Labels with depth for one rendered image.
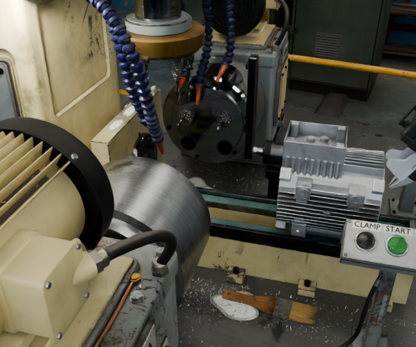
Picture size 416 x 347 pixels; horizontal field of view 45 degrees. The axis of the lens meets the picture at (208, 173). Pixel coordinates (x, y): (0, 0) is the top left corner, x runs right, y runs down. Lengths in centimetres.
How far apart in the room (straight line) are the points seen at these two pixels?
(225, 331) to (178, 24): 61
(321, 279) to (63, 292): 77
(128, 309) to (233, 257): 57
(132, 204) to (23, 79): 34
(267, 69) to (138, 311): 98
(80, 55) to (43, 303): 77
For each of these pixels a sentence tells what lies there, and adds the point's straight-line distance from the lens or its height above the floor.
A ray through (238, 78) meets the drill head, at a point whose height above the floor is 115.
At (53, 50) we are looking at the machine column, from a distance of 104.
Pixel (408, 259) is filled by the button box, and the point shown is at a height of 105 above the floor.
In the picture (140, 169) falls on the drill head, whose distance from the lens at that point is 85.
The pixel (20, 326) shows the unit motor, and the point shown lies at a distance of 48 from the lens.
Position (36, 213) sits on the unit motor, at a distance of 50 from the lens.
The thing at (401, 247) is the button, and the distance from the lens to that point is 88.
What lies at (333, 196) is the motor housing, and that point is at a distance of 100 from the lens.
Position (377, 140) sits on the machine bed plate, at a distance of 183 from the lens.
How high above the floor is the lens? 159
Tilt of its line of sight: 31 degrees down
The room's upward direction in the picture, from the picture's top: straight up
